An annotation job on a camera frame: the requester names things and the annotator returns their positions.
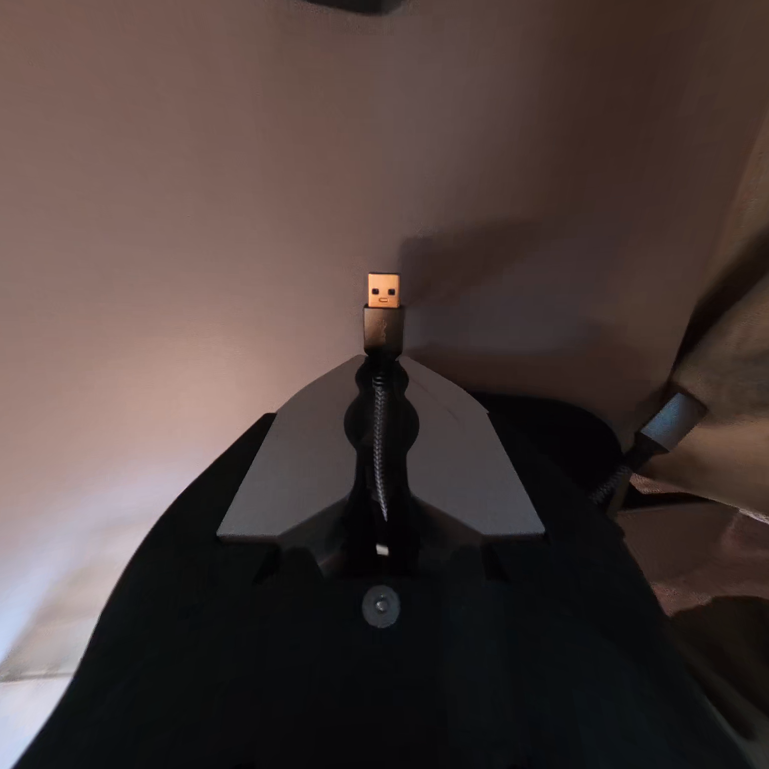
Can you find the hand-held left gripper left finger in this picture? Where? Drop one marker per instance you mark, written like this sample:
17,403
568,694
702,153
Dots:
288,474

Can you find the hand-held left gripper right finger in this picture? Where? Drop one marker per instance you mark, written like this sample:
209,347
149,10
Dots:
468,474

